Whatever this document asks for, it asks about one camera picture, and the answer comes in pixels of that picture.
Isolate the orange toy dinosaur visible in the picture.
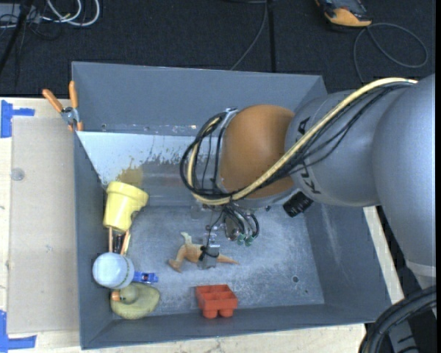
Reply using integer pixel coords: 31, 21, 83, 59
168, 231, 240, 274

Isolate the red-orange toy building block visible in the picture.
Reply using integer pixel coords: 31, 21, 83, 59
194, 284, 240, 320

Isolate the grey metal bin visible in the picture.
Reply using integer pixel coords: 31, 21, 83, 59
70, 60, 395, 351

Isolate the small blue clip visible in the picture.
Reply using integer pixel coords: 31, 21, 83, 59
133, 270, 159, 285

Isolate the yellow rubber duck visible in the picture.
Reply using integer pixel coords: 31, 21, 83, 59
109, 282, 162, 321

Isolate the copper and black small tool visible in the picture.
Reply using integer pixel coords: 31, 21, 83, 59
107, 227, 132, 257

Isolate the yellow plastic cup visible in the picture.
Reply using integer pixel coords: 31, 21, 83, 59
102, 180, 150, 233

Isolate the pale flat board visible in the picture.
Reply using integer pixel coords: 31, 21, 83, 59
6, 116, 82, 335

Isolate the black cylinder on white bracket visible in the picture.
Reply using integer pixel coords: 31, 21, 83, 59
282, 190, 315, 218

